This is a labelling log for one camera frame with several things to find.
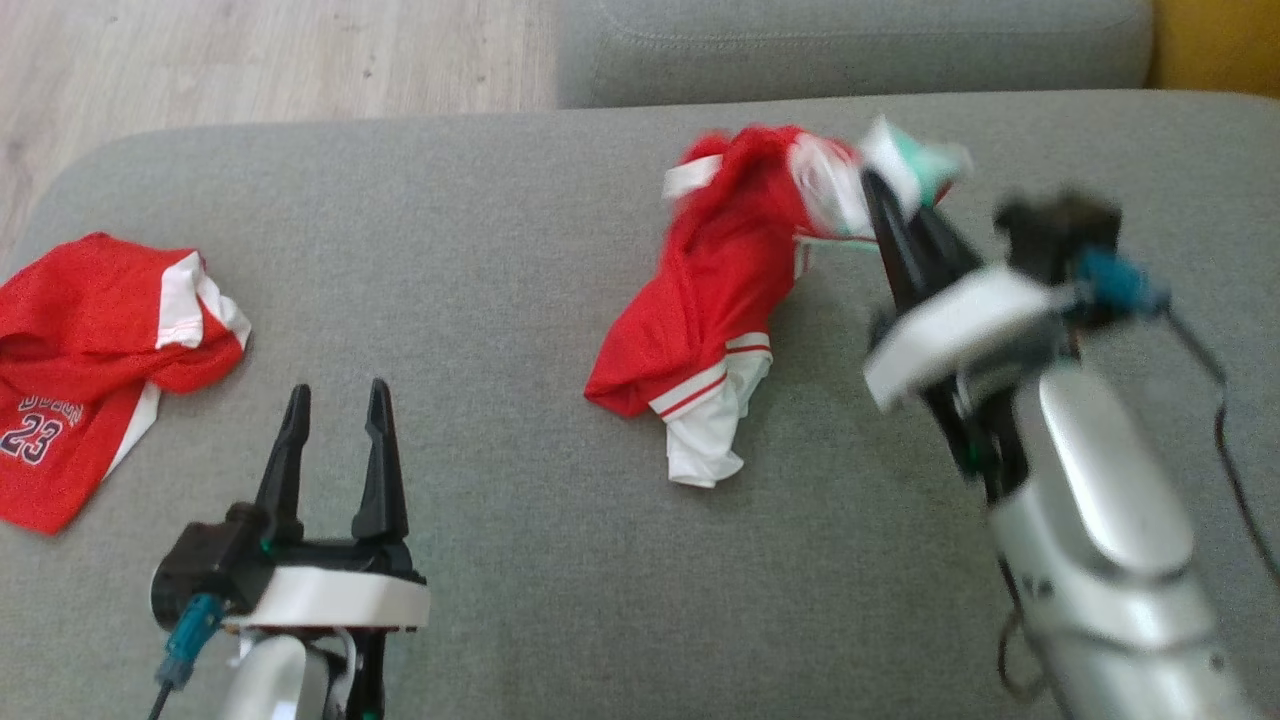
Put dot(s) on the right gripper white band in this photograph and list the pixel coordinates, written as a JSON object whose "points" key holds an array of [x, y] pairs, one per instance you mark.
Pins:
{"points": [[960, 325]]}

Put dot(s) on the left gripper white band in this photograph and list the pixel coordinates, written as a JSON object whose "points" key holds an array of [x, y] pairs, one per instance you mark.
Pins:
{"points": [[330, 598]]}

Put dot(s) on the red basketball jersey white trim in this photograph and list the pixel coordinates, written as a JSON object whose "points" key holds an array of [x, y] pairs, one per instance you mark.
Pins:
{"points": [[720, 290]]}

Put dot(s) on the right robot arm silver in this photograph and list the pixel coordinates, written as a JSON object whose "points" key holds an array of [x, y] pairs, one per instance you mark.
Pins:
{"points": [[1100, 520]]}

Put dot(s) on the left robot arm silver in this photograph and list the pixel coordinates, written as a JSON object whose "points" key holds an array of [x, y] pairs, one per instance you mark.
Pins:
{"points": [[265, 680]]}

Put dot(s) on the red garment with number 23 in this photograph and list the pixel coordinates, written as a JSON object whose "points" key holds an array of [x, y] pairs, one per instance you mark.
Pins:
{"points": [[80, 330]]}

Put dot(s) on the large yellow sofa back cushion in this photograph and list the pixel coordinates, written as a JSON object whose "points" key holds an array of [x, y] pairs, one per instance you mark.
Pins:
{"points": [[1220, 40]]}

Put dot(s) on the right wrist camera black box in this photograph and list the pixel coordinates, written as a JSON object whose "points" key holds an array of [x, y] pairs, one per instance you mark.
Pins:
{"points": [[1055, 235]]}

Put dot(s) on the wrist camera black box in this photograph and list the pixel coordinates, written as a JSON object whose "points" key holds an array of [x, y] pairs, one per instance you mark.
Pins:
{"points": [[205, 560], [1055, 235]]}

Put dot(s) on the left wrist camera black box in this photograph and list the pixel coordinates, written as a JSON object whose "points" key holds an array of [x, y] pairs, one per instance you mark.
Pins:
{"points": [[205, 560]]}

